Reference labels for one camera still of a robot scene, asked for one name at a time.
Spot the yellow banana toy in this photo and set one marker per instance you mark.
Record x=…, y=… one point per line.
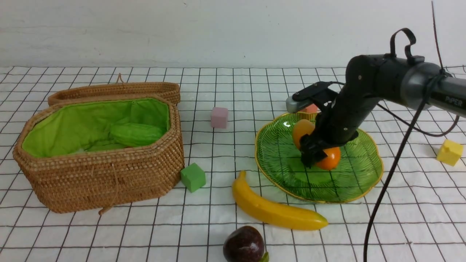
x=273, y=213

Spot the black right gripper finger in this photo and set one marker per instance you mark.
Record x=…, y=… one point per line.
x=312, y=154

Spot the green foam cube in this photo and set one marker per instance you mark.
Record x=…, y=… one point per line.
x=193, y=177

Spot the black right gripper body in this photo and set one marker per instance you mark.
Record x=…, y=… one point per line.
x=337, y=123

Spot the pink foam cube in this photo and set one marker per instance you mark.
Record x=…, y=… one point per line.
x=219, y=117

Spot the dark purple mangosteen toy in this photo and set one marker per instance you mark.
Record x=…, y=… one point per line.
x=245, y=244

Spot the yellow foam cube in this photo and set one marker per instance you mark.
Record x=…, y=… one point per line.
x=450, y=152

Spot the orange foam cube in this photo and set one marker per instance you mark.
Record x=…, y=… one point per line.
x=311, y=109

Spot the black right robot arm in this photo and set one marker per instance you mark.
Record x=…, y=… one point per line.
x=369, y=79

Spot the orange yellow mango toy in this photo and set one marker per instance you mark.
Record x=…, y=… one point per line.
x=330, y=157

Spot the woven wicker basket green lining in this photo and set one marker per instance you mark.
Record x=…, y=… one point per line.
x=73, y=164

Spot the green glass leaf plate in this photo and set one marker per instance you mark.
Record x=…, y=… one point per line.
x=358, y=170

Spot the woven wicker basket lid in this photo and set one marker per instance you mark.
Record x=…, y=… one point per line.
x=166, y=90

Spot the green bitter gourd toy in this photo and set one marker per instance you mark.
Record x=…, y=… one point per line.
x=136, y=135

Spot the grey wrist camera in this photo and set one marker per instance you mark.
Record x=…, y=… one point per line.
x=318, y=94

